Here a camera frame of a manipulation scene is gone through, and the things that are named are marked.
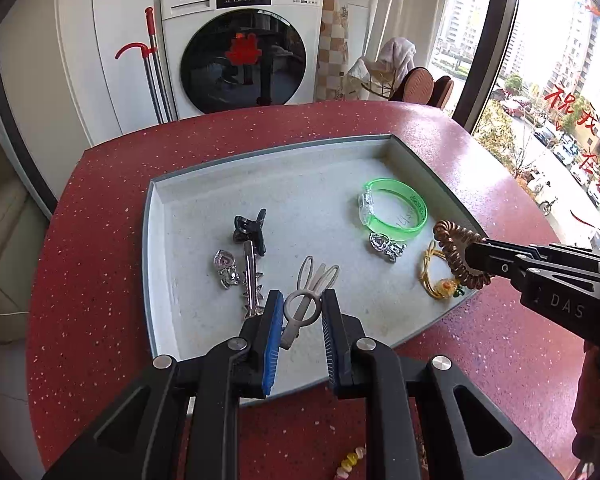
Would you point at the silver heart charm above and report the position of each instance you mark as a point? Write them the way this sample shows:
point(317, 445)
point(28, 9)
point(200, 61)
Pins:
point(225, 260)

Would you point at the person's right forearm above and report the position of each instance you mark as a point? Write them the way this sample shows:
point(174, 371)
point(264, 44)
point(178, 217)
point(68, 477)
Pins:
point(597, 400)

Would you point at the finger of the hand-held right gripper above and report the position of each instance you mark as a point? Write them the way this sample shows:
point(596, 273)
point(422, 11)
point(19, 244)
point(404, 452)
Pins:
point(495, 262)
point(555, 255)

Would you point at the white cabinet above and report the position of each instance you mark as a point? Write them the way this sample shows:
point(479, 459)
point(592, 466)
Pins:
point(115, 20)

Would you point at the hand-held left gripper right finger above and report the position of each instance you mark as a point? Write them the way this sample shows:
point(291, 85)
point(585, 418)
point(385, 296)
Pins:
point(330, 340)

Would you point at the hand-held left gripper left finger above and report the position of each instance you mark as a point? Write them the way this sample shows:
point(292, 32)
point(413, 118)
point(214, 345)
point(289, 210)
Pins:
point(272, 340)

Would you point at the silver star hair clip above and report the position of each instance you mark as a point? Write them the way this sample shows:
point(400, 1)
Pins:
point(250, 280)

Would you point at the beige rabbit hair clip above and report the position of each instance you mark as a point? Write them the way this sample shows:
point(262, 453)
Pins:
point(291, 334)

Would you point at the white washing machine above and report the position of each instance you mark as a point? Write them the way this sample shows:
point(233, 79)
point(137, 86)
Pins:
point(190, 20)

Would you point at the silver rhinestone charm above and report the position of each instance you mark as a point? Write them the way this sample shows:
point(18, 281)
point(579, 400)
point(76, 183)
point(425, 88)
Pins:
point(382, 245)

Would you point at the green plastic bangle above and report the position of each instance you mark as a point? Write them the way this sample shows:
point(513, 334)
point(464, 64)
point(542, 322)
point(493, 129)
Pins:
point(366, 205)

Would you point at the brown round chair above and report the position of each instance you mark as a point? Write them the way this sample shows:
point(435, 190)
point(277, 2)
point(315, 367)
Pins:
point(415, 87)
point(444, 92)

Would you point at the black window frame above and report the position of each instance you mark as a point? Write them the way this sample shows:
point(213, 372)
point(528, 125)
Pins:
point(500, 35)

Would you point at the cream sofa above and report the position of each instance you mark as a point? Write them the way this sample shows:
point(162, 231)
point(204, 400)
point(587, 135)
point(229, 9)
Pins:
point(5, 240)

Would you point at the grey tray box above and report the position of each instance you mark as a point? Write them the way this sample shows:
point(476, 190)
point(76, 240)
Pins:
point(305, 210)

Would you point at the checkered cloth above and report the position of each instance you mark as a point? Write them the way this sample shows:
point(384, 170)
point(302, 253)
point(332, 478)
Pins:
point(332, 50)

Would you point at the white towel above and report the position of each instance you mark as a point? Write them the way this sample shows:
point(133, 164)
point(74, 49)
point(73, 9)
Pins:
point(397, 55)

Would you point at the black hair claw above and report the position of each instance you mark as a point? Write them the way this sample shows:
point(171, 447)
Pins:
point(245, 227)

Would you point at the brown chairs with cloth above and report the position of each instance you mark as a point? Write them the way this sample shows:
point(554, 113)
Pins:
point(365, 80)

